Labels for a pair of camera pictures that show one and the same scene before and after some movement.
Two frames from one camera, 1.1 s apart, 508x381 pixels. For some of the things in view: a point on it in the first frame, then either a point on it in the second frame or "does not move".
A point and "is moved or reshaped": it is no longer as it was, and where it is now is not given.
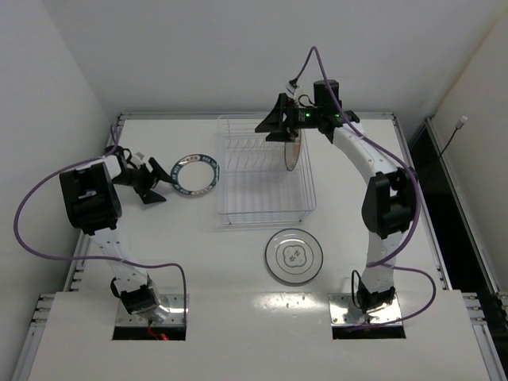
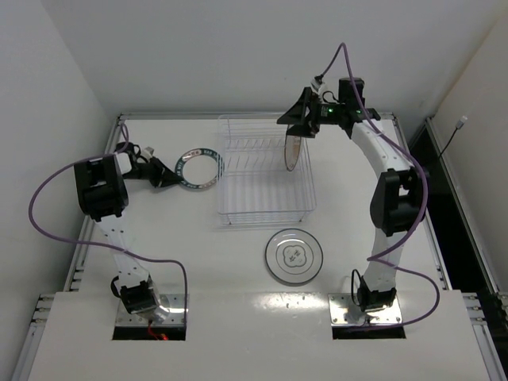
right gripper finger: [281, 136] → [302, 129]
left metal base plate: [171, 311] does not move
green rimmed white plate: [195, 174] is moved or reshaped
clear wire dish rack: [255, 184] does not move
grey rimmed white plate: [294, 255] does not move
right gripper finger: [274, 123] → [296, 113]
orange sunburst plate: [291, 149] does not move
